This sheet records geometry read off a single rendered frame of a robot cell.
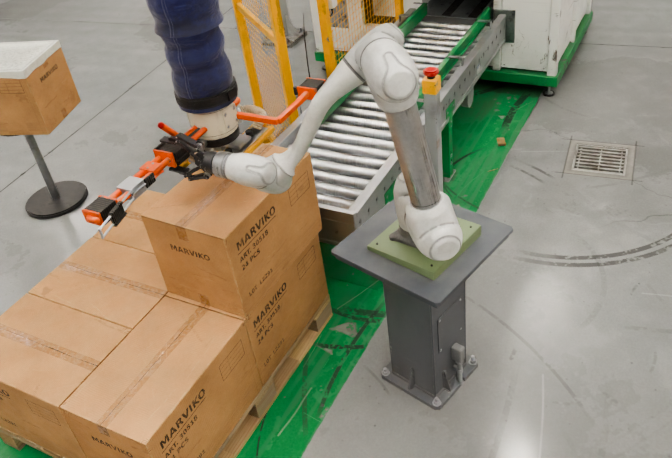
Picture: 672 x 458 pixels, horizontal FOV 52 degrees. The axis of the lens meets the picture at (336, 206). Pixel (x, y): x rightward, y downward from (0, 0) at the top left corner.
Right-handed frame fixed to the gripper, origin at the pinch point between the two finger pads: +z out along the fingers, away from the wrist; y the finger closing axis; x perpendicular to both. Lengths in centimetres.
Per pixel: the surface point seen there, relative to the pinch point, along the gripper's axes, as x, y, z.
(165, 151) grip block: -2.7, -3.0, -0.9
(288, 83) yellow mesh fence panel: 138, 46, 41
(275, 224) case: 23, 44, -20
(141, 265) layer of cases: 5, 69, 43
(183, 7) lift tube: 17.2, -46.3, -7.0
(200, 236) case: -5.1, 30.7, -7.6
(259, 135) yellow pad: 34.4, 10.4, -12.7
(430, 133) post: 116, 51, -49
